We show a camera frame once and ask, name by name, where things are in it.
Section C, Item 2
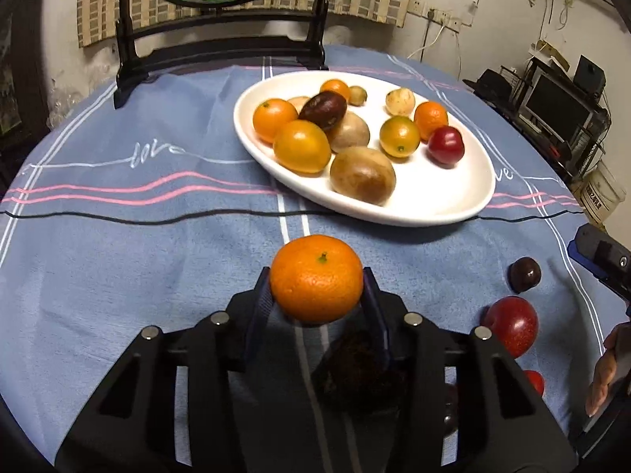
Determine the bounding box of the round goldfish screen black stand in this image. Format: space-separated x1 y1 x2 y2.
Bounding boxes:
112 0 330 110

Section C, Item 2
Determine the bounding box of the dark wooden cabinet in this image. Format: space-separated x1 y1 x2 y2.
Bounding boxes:
0 10 50 158

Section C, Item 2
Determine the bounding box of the dark brown oblong fruit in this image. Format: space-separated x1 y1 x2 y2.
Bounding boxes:
298 91 348 133

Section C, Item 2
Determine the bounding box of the black media shelf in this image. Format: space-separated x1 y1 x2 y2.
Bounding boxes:
463 54 612 183

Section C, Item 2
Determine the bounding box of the yellow speckled fruit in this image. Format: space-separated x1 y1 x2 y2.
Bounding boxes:
379 115 421 159

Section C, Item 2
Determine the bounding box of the smooth orange fruit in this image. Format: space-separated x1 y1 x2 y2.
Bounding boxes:
252 99 299 145

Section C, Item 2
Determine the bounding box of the small red tomato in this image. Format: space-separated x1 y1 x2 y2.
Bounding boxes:
523 369 545 397

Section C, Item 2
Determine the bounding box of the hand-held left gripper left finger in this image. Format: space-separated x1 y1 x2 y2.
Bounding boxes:
54 266 274 473

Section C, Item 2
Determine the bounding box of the dark purple plum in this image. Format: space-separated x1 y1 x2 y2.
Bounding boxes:
509 257 542 293

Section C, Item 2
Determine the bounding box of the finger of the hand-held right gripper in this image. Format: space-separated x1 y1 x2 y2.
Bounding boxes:
567 223 631 301

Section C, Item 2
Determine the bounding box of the black monitor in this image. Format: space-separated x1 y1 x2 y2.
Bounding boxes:
523 71 595 134

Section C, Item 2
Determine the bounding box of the large red plum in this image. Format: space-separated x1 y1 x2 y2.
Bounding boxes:
480 296 540 359

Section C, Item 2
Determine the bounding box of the dark red plum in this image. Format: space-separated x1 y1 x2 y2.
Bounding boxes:
427 125 465 167

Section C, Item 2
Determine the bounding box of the black speaker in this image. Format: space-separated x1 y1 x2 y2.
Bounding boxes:
574 55 607 99

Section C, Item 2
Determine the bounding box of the white plastic bucket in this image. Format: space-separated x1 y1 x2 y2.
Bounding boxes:
577 160 627 225

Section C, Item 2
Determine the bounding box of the white power cable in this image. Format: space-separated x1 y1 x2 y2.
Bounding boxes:
407 22 447 60

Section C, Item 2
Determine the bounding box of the white oval plate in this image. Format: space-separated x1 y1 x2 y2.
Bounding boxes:
233 71 496 227

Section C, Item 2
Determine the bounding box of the person's right hand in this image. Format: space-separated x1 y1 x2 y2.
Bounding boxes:
586 322 631 417

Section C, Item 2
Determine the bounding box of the orange tangerine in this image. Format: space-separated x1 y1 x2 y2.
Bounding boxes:
269 235 364 325
319 79 352 102
413 101 449 141

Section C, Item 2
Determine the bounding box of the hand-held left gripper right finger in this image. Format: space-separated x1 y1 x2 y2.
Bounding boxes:
362 266 577 473

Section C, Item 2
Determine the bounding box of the large yellow passion fruit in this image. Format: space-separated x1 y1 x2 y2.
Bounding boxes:
273 119 332 175

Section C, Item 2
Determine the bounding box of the blue striped tablecloth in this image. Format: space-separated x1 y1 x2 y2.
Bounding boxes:
0 44 631 464

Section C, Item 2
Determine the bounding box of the black hat-shaped item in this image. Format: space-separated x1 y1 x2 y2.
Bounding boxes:
463 69 523 104

